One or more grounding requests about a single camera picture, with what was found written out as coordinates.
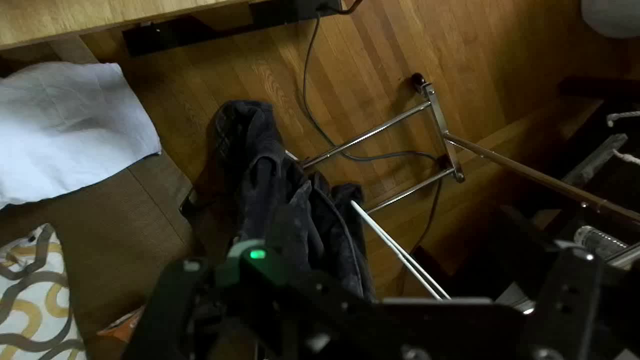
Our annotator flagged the yellow grey swirl pillow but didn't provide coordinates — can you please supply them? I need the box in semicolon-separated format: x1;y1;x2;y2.
0;222;89;360

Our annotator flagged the light wooden table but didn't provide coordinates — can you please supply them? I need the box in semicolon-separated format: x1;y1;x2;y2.
0;0;257;54

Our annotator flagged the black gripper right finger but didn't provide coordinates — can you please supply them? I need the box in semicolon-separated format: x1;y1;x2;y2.
496;206;559;301

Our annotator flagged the black floor cable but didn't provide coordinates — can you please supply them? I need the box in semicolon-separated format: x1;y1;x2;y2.
297;15;447;251

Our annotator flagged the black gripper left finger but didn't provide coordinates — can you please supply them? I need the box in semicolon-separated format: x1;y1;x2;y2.
267;198;300;265

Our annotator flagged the brown fabric couch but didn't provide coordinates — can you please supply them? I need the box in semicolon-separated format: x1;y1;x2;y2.
0;150;201;360

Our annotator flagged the dark grey hanging garment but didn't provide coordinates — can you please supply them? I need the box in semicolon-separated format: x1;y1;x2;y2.
209;99;375;302

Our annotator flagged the white cloth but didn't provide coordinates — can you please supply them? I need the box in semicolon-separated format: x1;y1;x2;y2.
0;62;163;213

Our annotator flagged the orange white wrapper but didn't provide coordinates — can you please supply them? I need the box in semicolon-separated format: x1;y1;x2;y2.
92;307;146;352

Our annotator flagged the metal clothes rack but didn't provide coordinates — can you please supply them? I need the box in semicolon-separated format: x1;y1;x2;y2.
285;73;640;304

